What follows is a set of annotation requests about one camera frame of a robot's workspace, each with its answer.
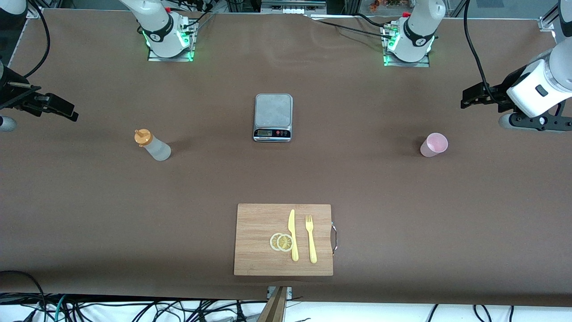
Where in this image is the pink plastic cup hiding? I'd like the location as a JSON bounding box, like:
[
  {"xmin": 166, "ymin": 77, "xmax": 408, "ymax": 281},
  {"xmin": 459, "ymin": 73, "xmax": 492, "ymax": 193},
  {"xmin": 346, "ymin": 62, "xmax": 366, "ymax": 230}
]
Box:
[{"xmin": 420, "ymin": 132, "xmax": 449, "ymax": 158}]

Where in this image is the sauce bottle with orange cap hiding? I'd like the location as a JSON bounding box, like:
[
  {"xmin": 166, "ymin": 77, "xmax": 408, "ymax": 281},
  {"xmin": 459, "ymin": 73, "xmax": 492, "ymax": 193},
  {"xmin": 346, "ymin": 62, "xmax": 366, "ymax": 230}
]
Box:
[{"xmin": 134, "ymin": 129, "xmax": 172, "ymax": 161}]

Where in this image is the orange background clutter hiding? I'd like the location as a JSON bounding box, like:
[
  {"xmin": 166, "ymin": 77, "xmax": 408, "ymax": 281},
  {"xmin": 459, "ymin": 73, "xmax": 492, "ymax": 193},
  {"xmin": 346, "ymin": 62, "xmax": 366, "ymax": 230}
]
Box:
[{"xmin": 369, "ymin": 0, "xmax": 414, "ymax": 10}]

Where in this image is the silver digital kitchen scale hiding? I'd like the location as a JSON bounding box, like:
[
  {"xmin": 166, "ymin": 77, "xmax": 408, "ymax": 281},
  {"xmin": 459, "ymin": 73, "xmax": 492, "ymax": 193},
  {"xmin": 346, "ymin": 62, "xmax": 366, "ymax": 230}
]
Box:
[{"xmin": 253, "ymin": 93, "xmax": 294, "ymax": 143}]

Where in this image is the yellow plastic fork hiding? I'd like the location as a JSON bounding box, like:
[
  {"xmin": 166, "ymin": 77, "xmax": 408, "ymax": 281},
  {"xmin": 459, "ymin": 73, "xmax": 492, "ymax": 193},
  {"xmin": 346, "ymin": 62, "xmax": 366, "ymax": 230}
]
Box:
[{"xmin": 305, "ymin": 215, "xmax": 318, "ymax": 264}]

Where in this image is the wooden cutting board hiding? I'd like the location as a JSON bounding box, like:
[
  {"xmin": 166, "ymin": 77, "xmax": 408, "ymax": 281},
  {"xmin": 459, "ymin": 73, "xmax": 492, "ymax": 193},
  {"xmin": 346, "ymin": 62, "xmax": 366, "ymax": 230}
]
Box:
[{"xmin": 233, "ymin": 203, "xmax": 334, "ymax": 276}]

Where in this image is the yellow plastic knife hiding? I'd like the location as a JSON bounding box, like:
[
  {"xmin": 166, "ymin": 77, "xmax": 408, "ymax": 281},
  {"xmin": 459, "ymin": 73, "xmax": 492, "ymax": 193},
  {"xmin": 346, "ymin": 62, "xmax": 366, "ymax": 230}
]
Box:
[{"xmin": 288, "ymin": 209, "xmax": 299, "ymax": 262}]

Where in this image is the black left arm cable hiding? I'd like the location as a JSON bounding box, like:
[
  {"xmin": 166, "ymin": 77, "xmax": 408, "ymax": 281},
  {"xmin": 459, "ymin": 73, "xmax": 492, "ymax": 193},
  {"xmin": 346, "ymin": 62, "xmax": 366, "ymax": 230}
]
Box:
[{"xmin": 463, "ymin": 0, "xmax": 499, "ymax": 103}]

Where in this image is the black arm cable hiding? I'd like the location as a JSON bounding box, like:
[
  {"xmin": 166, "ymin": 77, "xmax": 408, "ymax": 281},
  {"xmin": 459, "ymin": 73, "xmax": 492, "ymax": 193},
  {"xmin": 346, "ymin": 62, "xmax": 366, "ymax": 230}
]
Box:
[
  {"xmin": 20, "ymin": 0, "xmax": 50, "ymax": 79},
  {"xmin": 463, "ymin": 0, "xmax": 499, "ymax": 103}
]

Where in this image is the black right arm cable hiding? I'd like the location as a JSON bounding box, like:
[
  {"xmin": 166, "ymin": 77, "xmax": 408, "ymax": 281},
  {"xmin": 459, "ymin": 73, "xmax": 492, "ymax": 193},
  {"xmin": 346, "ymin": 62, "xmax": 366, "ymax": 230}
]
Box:
[{"xmin": 20, "ymin": 0, "xmax": 50, "ymax": 79}]

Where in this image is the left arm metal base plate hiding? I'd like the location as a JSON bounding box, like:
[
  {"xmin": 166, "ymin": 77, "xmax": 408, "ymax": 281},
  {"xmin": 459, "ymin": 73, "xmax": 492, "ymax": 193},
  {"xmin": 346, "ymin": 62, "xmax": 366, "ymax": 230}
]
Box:
[{"xmin": 383, "ymin": 25, "xmax": 430, "ymax": 68}]

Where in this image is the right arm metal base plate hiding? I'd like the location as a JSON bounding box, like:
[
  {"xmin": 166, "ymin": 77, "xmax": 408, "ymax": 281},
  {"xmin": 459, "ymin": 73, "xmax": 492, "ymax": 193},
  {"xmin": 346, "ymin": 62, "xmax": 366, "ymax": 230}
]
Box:
[{"xmin": 147, "ymin": 20, "xmax": 196, "ymax": 62}]

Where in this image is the black table cable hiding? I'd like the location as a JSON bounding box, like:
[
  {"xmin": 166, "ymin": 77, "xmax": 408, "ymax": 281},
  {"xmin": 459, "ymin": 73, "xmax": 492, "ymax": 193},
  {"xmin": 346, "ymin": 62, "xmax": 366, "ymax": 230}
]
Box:
[{"xmin": 313, "ymin": 13, "xmax": 394, "ymax": 38}]

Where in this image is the black base cable bundle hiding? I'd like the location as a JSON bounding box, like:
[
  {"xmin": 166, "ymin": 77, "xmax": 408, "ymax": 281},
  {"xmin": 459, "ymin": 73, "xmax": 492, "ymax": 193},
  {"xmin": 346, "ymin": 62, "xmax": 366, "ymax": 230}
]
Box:
[{"xmin": 179, "ymin": 0, "xmax": 216, "ymax": 34}]

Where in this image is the black floor cable loop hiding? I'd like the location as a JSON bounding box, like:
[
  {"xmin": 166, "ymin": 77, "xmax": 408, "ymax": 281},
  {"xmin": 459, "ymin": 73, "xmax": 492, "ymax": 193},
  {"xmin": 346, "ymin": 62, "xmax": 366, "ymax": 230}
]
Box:
[{"xmin": 0, "ymin": 270, "xmax": 47, "ymax": 322}]

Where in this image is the teal floor cable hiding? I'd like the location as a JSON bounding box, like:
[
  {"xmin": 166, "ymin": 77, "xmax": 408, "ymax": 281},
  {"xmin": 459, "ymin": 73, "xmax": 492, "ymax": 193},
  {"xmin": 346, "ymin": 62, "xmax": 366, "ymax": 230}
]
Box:
[{"xmin": 53, "ymin": 294, "xmax": 68, "ymax": 322}]

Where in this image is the wooden post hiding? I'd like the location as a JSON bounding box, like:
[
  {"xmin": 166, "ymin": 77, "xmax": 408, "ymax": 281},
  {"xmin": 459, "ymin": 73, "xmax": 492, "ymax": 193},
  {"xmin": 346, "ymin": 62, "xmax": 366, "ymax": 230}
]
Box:
[{"xmin": 258, "ymin": 286, "xmax": 287, "ymax": 322}]

